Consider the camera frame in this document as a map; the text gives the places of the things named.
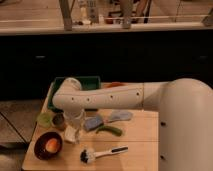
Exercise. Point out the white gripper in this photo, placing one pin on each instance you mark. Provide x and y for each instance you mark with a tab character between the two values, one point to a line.
75	121

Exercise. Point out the orange object behind arm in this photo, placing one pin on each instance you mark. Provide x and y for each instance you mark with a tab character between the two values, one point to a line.
115	84

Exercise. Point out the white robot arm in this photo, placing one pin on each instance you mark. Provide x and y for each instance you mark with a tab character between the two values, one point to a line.
184	106

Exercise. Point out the white paper cup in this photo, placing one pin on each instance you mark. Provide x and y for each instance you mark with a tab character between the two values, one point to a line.
70	134

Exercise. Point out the small metal cup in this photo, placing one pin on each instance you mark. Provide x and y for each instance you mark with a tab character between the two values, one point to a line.
58	122

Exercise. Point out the blue sponge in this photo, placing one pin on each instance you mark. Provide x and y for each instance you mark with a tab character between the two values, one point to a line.
93	122

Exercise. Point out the orange fruit in bowl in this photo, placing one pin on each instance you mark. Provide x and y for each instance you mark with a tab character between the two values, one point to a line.
52	145

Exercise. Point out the light blue cloth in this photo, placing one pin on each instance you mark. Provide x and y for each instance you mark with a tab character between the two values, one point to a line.
120	115

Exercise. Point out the green plastic tray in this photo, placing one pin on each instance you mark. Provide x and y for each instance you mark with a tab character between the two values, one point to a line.
87	82

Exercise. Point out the dark red bowl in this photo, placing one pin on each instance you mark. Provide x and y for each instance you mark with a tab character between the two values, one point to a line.
39	148

